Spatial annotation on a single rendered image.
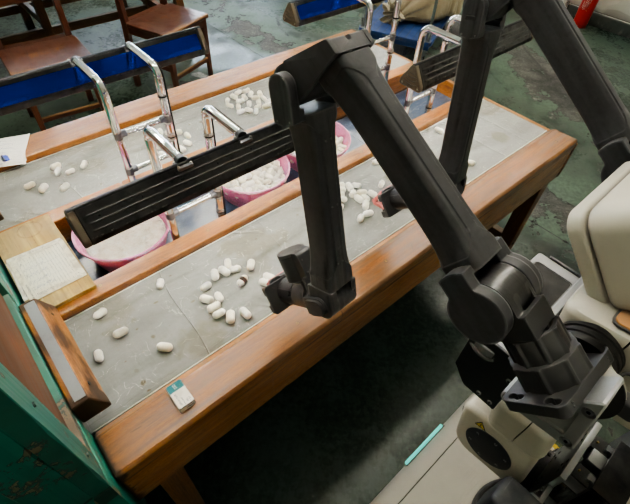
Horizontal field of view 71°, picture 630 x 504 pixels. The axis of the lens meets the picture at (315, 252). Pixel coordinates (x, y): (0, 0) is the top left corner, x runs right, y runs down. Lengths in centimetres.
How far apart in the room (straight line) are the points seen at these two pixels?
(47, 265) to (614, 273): 121
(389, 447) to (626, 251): 132
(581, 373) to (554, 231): 218
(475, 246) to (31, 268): 109
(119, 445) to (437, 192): 77
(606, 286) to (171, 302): 93
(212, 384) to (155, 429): 14
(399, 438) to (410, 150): 140
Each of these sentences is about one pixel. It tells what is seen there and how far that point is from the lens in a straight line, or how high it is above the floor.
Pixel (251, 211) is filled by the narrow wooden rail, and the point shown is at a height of 76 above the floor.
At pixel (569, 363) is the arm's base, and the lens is 59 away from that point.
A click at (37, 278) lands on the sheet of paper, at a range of 130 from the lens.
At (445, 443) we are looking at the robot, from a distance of 155.
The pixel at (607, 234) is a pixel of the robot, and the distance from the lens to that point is 63.
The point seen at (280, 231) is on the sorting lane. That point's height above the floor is 74.
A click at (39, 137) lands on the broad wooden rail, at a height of 76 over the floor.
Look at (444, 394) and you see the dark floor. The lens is 193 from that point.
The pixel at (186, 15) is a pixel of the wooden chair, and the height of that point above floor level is 46.
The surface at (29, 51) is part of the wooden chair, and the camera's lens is 327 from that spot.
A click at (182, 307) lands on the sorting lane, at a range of 117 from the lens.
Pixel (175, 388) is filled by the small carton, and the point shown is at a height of 78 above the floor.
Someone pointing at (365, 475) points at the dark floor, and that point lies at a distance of 175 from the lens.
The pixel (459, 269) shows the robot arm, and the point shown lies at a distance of 55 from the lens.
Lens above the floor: 168
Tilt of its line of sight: 48 degrees down
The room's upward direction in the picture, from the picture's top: 4 degrees clockwise
